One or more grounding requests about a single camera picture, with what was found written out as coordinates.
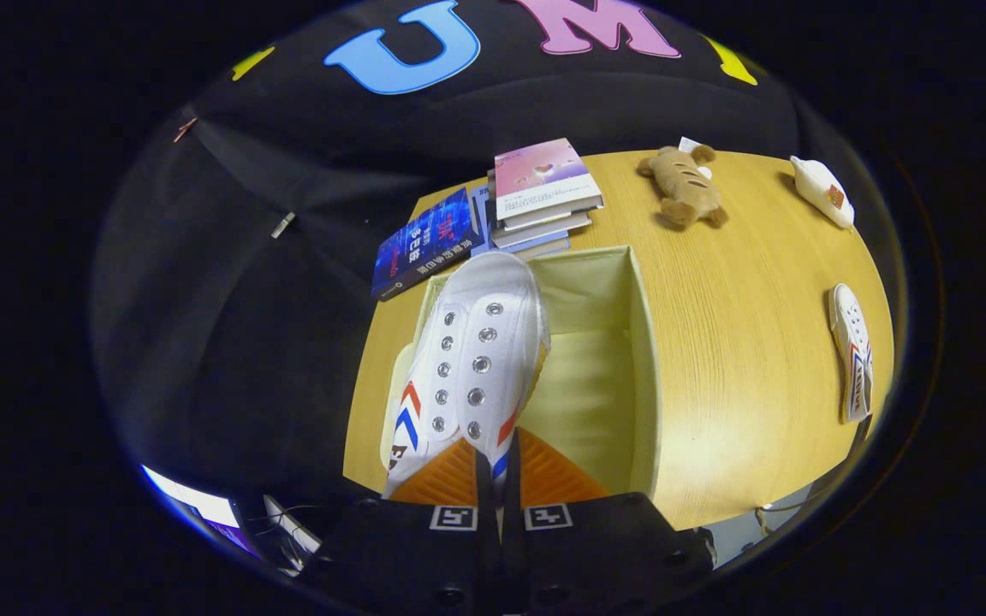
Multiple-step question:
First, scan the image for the cream fabric storage box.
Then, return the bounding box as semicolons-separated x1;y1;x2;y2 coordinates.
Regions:
386;246;661;507

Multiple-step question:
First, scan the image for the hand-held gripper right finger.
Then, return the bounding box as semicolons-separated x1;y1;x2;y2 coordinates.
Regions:
500;426;716;616

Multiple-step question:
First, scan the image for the black backdrop cloth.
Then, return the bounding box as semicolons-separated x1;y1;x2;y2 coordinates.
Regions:
91;0;909;523

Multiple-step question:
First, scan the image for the pink cover book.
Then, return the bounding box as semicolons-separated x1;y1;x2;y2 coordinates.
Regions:
493;139;603;223

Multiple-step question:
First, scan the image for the white plush pouch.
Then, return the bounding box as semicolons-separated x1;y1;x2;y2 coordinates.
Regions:
790;156;855;230

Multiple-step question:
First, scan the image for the blue hardcover book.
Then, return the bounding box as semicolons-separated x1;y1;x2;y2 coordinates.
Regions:
371;188;483;302

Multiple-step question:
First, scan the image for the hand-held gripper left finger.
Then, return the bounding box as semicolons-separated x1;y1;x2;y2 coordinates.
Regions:
312;436;498;616

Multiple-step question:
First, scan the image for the computer monitor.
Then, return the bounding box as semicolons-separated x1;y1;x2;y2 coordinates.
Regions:
142;465;246;544

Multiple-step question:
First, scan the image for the brown plush toy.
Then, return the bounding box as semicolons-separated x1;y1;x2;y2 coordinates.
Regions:
637;144;729;230

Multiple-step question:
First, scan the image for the white striped canvas shoe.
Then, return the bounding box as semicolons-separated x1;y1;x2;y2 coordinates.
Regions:
829;283;875;424
382;251;552;501

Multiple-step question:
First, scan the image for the light blue book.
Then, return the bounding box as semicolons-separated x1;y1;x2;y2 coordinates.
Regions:
470;184;573;259

